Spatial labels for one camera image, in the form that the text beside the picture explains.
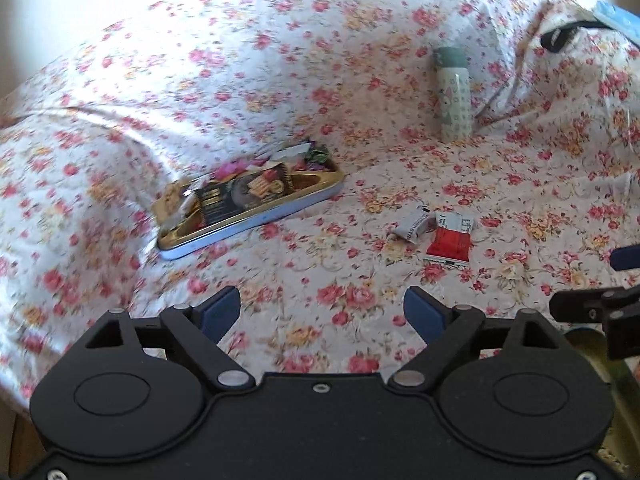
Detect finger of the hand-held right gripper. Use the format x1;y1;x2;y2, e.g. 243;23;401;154
611;245;640;271
549;288;621;323

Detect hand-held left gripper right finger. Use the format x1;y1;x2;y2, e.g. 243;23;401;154
389;286;565;391

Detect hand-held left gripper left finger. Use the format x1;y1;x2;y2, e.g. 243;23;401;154
85;285;257;391

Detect large green gold tin tray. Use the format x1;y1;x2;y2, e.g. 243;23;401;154
564;327;640;480

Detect red and white snack packet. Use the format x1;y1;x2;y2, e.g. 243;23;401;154
424;211;476;267

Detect green and white snack packet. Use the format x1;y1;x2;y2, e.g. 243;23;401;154
392;205;436;244

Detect light blue tin tray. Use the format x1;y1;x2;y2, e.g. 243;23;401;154
157;140;346;262

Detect black snack box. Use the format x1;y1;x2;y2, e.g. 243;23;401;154
192;162;296;226

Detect tan cracker packet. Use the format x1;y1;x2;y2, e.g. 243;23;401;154
152;180;201;226

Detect pink snack packet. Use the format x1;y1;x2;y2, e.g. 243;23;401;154
217;159;266;181

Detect dark candy wrapper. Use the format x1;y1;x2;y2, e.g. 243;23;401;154
305;142;331;166

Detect green patterned bottle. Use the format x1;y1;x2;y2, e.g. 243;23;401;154
432;46;472;143

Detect floral bedspread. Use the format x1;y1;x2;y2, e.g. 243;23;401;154
0;0;640;411

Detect light blue pack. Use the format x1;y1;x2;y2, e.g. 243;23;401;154
592;1;640;47

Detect black strap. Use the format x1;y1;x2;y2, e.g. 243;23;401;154
539;21;613;54

